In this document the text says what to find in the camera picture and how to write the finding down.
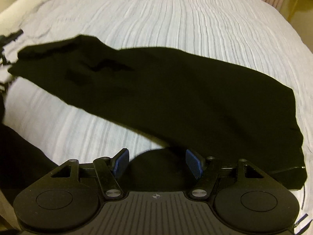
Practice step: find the black garment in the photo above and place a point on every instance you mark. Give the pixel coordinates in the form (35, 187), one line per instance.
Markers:
(212, 107)

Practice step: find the white bolster pillow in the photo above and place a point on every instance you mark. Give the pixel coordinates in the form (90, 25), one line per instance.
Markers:
(13, 13)

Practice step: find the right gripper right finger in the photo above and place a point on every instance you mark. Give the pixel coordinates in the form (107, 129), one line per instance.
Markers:
(205, 171)

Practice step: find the striped white bedspread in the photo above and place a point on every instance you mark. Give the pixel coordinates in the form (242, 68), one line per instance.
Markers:
(250, 33)

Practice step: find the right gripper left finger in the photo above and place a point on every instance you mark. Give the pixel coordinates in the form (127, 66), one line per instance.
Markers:
(109, 171)

